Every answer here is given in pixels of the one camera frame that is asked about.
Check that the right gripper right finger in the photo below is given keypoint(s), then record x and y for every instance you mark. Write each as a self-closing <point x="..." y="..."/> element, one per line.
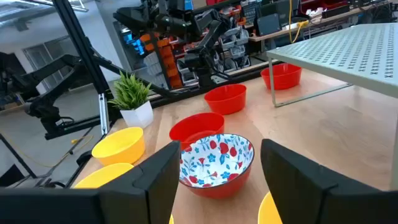
<point x="289" y="186"/>

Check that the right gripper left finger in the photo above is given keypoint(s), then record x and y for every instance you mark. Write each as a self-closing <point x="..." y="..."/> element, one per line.
<point x="149" y="193"/>

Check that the yellow plastic bowl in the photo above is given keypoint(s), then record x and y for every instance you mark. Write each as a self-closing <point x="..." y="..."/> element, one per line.
<point x="118" y="146"/>
<point x="267" y="211"/>
<point x="99" y="177"/>
<point x="171" y="220"/>

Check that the red bowl with floral interior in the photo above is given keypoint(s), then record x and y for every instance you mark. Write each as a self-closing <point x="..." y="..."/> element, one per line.
<point x="214" y="161"/>

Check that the red plastic bowl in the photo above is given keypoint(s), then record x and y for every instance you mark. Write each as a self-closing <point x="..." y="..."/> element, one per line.
<point x="283" y="79"/>
<point x="225" y="102"/>
<point x="192" y="124"/>

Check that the neighbouring rig black robot arm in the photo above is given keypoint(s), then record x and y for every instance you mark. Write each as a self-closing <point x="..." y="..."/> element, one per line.
<point x="46" y="105"/>

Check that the orange and grey bin rack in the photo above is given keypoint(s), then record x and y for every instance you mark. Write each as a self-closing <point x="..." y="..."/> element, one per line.
<point x="169" y="59"/>

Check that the green plant in white pot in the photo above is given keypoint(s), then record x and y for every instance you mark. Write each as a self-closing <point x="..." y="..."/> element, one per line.
<point x="136" y="115"/>

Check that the dark grey case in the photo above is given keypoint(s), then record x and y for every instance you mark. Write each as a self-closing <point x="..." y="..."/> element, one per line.
<point x="269" y="25"/>

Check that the wooden workbench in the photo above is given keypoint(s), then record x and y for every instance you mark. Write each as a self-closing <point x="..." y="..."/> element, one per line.
<point x="270" y="36"/>

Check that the pale green perforated metal shelf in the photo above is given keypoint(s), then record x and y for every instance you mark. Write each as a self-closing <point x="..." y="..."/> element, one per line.
<point x="342" y="53"/>

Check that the black aluminium table frame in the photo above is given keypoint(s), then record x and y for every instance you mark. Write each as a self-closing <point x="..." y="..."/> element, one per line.
<point x="79" y="40"/>

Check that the silver frame bracket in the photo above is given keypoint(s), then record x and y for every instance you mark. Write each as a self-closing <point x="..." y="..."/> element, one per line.
<point x="104" y="113"/>

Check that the neighbouring rig black frame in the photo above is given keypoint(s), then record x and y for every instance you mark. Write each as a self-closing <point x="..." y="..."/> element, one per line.
<point x="71" y="126"/>

